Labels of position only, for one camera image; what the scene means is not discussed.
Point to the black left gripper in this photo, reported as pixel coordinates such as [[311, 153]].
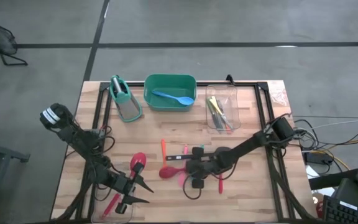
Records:
[[126, 186]]

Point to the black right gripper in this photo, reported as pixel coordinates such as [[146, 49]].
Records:
[[204, 166]]

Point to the teal plastic bin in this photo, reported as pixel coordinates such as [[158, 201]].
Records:
[[179, 85]]

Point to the black table-edge mount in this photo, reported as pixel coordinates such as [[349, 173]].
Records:
[[229, 79]]

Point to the red slotted spoon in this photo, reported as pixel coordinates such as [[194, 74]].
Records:
[[138, 158]]

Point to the blue silicone spoon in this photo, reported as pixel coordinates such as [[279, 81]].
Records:
[[185, 100]]

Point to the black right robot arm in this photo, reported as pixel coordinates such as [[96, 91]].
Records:
[[247, 146]]

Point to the pink silicone spatula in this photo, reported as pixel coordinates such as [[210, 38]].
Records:
[[185, 150]]

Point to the clear plastic film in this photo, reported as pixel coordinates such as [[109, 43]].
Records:
[[278, 96]]

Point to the orange silicone spatula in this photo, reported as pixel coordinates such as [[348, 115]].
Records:
[[163, 149]]

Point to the black power adapter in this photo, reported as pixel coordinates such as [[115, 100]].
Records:
[[317, 158]]

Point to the red silicone spatula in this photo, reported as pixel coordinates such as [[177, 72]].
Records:
[[220, 185]]

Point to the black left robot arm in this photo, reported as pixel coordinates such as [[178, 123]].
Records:
[[82, 143]]

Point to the red solid spoon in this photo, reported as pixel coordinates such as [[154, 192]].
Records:
[[168, 172]]

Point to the clear plastic bin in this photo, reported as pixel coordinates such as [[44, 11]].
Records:
[[233, 93]]

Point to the black keyboard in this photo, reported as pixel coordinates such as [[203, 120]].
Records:
[[346, 214]]

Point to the clear shallow dish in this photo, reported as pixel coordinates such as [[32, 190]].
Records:
[[126, 217]]

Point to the black table frame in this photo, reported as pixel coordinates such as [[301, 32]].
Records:
[[250, 84]]

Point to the black slotted spoon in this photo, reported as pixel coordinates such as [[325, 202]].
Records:
[[176, 157]]

